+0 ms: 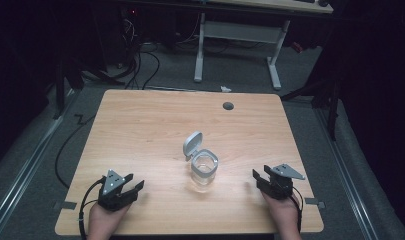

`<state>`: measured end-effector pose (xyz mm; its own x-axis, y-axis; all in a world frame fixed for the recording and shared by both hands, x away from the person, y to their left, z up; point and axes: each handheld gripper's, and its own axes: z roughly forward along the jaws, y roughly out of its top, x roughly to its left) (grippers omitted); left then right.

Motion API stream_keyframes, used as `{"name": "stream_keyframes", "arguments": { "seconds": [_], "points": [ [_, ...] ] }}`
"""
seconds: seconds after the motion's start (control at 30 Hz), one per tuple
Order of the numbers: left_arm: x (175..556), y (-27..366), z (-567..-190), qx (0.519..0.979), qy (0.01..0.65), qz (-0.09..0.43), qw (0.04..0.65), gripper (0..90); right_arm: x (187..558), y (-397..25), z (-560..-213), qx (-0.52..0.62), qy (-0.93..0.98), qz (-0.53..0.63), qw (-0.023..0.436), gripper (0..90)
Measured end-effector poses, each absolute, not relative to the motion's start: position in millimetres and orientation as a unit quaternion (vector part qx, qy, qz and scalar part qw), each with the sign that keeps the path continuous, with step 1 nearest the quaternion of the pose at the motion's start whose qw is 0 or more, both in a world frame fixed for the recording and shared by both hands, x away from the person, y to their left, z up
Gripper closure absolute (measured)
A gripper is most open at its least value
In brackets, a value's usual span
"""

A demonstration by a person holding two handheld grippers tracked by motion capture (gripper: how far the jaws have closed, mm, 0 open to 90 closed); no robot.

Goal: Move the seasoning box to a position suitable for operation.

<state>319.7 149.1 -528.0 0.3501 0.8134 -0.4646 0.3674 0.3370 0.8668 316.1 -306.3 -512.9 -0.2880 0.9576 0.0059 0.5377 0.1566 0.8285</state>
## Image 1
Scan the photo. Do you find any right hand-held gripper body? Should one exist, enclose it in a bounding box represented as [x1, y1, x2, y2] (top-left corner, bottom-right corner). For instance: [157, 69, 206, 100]
[259, 163, 306, 201]

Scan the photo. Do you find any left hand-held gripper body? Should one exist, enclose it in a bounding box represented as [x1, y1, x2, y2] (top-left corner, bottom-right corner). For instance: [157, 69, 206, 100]
[96, 169, 140, 212]

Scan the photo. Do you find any clear jar with grey lid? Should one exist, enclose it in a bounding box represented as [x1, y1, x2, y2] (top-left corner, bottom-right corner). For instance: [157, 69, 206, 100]
[182, 130, 220, 194]

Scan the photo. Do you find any person's left hand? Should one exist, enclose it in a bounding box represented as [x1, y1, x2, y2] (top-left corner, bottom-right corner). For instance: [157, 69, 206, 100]
[87, 201, 131, 240]

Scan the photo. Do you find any grey tape strip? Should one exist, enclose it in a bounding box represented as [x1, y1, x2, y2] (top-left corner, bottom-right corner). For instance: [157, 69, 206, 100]
[52, 200, 78, 211]
[304, 197, 327, 210]

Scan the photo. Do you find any black metal stand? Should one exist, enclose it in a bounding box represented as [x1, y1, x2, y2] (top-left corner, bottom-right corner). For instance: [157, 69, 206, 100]
[279, 63, 345, 142]
[51, 56, 126, 120]

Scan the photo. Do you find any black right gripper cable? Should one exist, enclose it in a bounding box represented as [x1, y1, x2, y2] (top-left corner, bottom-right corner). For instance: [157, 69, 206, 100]
[290, 186, 305, 233]

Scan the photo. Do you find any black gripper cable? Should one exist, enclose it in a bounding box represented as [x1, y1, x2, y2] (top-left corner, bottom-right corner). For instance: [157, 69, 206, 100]
[77, 177, 107, 240]
[290, 186, 305, 233]

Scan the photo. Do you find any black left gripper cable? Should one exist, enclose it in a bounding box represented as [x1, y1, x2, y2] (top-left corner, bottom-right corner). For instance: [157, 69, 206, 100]
[77, 177, 107, 240]

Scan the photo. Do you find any black floor cable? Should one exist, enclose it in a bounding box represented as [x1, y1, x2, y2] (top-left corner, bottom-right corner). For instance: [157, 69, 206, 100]
[54, 113, 97, 190]

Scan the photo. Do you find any metal floor rail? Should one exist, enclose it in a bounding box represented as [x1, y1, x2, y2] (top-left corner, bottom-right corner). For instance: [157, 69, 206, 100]
[0, 87, 82, 240]
[313, 107, 380, 240]

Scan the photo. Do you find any bundle of black cables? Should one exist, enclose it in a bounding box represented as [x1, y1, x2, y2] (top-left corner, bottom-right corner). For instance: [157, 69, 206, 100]
[104, 9, 162, 91]

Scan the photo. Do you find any white metal frame desk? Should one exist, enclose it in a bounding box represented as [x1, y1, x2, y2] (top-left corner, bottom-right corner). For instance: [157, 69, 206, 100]
[193, 0, 335, 91]

